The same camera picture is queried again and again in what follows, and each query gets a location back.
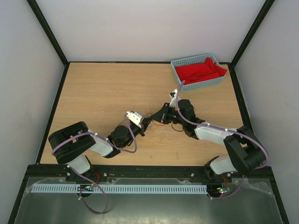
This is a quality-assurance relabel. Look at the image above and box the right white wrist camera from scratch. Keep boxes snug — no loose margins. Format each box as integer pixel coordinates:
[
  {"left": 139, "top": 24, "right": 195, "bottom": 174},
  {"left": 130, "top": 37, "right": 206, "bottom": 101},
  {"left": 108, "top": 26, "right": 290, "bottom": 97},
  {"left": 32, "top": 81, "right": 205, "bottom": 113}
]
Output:
[{"left": 169, "top": 89, "right": 181, "bottom": 108}]

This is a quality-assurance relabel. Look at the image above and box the green circuit board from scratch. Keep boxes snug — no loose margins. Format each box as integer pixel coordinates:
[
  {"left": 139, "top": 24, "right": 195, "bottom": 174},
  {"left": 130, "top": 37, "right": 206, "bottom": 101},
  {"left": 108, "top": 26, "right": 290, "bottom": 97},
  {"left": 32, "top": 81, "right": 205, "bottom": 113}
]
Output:
[
  {"left": 77, "top": 184, "right": 94, "bottom": 192},
  {"left": 216, "top": 187, "right": 230, "bottom": 194}
]

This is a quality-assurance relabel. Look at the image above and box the right green circuit board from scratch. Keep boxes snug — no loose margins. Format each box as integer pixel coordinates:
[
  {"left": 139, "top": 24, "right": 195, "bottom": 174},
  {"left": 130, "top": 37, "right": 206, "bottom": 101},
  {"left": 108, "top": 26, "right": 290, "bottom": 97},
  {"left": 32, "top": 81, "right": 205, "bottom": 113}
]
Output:
[{"left": 216, "top": 187, "right": 230, "bottom": 194}]

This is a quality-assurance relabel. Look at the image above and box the white wire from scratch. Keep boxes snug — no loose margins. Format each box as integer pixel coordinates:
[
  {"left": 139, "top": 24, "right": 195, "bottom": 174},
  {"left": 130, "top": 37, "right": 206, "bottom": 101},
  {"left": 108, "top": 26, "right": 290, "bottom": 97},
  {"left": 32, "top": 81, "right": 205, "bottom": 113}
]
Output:
[{"left": 156, "top": 112, "right": 208, "bottom": 141}]

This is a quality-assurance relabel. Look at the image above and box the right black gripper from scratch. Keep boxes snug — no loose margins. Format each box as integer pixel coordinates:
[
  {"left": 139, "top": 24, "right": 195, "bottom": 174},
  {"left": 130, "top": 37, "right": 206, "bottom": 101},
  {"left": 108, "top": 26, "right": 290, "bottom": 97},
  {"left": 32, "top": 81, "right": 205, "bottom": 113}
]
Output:
[{"left": 150, "top": 103, "right": 185, "bottom": 126}]

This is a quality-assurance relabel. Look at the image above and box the red wire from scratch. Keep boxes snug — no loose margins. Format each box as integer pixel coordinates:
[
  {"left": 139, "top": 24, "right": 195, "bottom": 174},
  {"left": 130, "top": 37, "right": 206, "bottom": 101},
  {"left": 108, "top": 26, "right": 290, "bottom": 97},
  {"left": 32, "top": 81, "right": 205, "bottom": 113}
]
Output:
[{"left": 144, "top": 113, "right": 185, "bottom": 133}]

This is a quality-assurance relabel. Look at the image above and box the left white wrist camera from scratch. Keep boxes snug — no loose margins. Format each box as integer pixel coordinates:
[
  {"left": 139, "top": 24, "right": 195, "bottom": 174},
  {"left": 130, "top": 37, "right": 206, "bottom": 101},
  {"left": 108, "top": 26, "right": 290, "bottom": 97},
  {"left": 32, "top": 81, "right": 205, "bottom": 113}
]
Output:
[{"left": 126, "top": 111, "right": 144, "bottom": 128}]

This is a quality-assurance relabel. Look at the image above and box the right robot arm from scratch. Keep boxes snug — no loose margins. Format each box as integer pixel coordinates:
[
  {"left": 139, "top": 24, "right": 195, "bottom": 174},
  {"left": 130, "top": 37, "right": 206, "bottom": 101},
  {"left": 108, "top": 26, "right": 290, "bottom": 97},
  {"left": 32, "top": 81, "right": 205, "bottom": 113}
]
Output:
[{"left": 151, "top": 99, "right": 268, "bottom": 182}]

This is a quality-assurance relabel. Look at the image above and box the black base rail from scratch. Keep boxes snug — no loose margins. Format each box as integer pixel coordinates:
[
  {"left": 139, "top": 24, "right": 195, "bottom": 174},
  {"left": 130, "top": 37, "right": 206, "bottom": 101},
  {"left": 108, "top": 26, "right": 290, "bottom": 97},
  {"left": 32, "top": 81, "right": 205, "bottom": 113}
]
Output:
[{"left": 24, "top": 164, "right": 274, "bottom": 184}]

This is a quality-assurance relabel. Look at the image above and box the light blue plastic basket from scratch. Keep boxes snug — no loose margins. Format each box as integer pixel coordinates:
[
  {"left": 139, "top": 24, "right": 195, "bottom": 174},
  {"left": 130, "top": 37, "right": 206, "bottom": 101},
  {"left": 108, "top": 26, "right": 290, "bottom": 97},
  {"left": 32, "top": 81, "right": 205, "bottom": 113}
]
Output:
[{"left": 171, "top": 53, "right": 228, "bottom": 92}]

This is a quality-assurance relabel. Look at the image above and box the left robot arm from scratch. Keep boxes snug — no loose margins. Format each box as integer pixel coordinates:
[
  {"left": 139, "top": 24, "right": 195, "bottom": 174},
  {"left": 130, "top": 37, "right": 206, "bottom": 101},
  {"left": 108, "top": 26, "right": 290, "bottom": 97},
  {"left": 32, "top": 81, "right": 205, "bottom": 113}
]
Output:
[{"left": 48, "top": 112, "right": 152, "bottom": 181}]

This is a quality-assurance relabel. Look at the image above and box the red cloth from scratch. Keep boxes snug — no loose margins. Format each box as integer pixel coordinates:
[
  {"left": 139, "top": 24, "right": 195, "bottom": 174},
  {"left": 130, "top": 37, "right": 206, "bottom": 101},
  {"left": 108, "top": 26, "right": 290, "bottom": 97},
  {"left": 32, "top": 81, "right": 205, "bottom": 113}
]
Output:
[{"left": 175, "top": 57, "right": 227, "bottom": 85}]

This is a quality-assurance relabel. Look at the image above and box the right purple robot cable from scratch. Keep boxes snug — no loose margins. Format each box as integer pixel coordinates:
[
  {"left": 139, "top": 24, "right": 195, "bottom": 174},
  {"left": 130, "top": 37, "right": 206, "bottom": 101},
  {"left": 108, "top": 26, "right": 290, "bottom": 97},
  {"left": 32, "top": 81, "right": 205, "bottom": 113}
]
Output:
[{"left": 176, "top": 80, "right": 271, "bottom": 200}]

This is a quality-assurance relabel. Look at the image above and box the light blue slotted cable duct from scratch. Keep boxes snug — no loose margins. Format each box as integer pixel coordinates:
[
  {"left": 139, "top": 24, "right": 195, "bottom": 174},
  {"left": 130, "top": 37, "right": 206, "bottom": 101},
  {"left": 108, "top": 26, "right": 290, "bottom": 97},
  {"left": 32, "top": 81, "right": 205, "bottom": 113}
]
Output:
[{"left": 30, "top": 184, "right": 207, "bottom": 195}]

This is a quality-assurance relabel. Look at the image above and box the black aluminium frame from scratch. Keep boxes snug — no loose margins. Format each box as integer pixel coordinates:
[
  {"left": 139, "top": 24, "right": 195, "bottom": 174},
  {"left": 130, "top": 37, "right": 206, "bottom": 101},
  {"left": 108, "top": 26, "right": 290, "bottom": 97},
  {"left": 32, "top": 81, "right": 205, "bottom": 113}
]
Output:
[{"left": 8, "top": 0, "right": 289, "bottom": 224}]

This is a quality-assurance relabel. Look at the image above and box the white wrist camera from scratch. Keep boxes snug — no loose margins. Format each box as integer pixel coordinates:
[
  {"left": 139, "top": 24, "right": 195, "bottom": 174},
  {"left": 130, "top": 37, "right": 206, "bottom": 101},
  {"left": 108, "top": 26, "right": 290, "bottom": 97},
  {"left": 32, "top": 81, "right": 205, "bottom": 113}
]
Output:
[
  {"left": 169, "top": 89, "right": 181, "bottom": 108},
  {"left": 126, "top": 111, "right": 144, "bottom": 128}
]

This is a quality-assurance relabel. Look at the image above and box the left green circuit board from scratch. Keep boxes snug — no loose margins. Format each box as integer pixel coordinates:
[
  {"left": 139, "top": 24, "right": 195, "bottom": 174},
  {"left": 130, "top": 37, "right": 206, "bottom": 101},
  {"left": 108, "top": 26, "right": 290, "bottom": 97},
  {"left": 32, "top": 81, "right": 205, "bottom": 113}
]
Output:
[{"left": 77, "top": 184, "right": 94, "bottom": 192}]

